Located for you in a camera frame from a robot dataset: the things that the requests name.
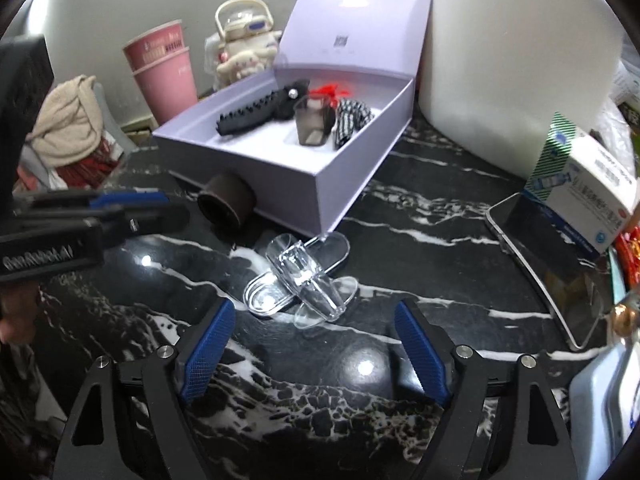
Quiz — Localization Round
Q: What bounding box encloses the white foam block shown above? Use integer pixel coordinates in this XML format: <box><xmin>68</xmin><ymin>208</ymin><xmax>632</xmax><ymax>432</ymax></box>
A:
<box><xmin>419</xmin><ymin>0</ymin><xmax>624</xmax><ymax>178</ymax></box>

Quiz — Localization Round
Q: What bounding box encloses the black smartphone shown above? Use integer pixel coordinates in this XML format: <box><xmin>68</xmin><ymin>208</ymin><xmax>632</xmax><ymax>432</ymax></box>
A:
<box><xmin>485</xmin><ymin>193</ymin><xmax>613</xmax><ymax>352</ymax></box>

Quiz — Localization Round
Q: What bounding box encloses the lower pink paper cup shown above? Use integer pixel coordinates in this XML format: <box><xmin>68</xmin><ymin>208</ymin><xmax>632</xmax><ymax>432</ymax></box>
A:
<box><xmin>134</xmin><ymin>47</ymin><xmax>198</xmax><ymax>126</ymax></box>

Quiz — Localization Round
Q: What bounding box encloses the beige towel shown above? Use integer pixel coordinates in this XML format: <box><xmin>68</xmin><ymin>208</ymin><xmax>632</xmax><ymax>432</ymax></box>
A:
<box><xmin>26</xmin><ymin>75</ymin><xmax>104</xmax><ymax>168</ymax></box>

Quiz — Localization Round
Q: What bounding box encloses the black white gingham scrunchie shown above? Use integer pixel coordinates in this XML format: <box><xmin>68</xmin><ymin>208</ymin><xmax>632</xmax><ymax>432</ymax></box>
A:
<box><xmin>334</xmin><ymin>99</ymin><xmax>373</xmax><ymax>150</ymax></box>

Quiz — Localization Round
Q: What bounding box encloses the clear plastic hair claw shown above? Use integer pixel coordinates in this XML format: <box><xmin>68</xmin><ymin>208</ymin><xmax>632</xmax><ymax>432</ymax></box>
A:
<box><xmin>243</xmin><ymin>232</ymin><xmax>359</xmax><ymax>330</ymax></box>

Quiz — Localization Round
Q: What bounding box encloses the medicine box green white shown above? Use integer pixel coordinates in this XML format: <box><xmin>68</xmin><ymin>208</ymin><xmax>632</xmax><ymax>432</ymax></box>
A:
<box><xmin>523</xmin><ymin>113</ymin><xmax>637</xmax><ymax>259</ymax></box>

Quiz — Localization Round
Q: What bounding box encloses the white cartoon kettle bottle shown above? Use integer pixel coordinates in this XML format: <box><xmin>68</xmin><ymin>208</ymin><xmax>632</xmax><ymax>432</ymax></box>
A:
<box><xmin>215</xmin><ymin>0</ymin><xmax>282</xmax><ymax>62</ymax></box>

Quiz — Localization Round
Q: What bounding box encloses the black lace bow clip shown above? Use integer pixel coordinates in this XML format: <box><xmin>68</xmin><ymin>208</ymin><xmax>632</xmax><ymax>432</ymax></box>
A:
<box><xmin>273</xmin><ymin>79</ymin><xmax>310</xmax><ymax>122</ymax></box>

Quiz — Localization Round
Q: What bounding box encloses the upper pink paper cup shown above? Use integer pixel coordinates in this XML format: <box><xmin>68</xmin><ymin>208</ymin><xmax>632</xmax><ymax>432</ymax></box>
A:
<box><xmin>122</xmin><ymin>20</ymin><xmax>186</xmax><ymax>72</ymax></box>

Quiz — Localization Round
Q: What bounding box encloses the white round-dial device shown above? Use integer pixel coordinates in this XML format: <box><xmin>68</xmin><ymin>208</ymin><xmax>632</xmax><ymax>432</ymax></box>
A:
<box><xmin>570</xmin><ymin>342</ymin><xmax>639</xmax><ymax>479</ymax></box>

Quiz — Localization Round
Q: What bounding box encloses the lavender open gift box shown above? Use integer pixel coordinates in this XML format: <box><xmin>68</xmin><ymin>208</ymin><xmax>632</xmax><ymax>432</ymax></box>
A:
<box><xmin>154</xmin><ymin>0</ymin><xmax>431</xmax><ymax>236</ymax></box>

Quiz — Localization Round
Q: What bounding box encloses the white plush dog toy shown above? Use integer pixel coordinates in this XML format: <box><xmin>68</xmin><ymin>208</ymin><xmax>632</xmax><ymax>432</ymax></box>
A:
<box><xmin>216</xmin><ymin>46</ymin><xmax>279</xmax><ymax>82</ymax></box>

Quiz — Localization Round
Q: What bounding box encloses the black toothed hair clip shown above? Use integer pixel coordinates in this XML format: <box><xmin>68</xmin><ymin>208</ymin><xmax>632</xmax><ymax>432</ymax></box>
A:
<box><xmin>216</xmin><ymin>90</ymin><xmax>279</xmax><ymax>136</ymax></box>

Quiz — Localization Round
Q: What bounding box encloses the pink paper cup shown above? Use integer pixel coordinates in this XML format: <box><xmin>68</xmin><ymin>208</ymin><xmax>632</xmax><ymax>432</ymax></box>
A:
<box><xmin>122</xmin><ymin>20</ymin><xmax>186</xmax><ymax>72</ymax></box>
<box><xmin>134</xmin><ymin>47</ymin><xmax>198</xmax><ymax>126</ymax></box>

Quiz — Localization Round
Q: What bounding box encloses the brown makeup brush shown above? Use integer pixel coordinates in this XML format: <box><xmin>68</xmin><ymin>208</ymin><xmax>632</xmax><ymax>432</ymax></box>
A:
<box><xmin>196</xmin><ymin>172</ymin><xmax>257</xmax><ymax>235</ymax></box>

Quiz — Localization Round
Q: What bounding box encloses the person's left hand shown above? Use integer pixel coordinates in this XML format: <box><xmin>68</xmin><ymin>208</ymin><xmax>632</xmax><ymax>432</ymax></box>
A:
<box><xmin>0</xmin><ymin>281</ymin><xmax>40</xmax><ymax>344</ymax></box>

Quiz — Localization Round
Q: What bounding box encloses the red plaid scarf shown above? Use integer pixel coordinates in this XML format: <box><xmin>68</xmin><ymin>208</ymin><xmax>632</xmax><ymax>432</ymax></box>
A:
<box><xmin>56</xmin><ymin>140</ymin><xmax>117</xmax><ymax>190</ymax></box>

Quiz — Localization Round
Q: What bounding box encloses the red flower hair clip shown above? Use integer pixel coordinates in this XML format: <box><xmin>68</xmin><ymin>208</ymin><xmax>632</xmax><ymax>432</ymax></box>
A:
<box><xmin>308</xmin><ymin>84</ymin><xmax>352</xmax><ymax>108</ymax></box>

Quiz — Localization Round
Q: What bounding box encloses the smoky transparent container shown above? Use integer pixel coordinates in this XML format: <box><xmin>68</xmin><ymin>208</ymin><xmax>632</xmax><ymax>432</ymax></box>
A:
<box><xmin>294</xmin><ymin>96</ymin><xmax>335</xmax><ymax>148</ymax></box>

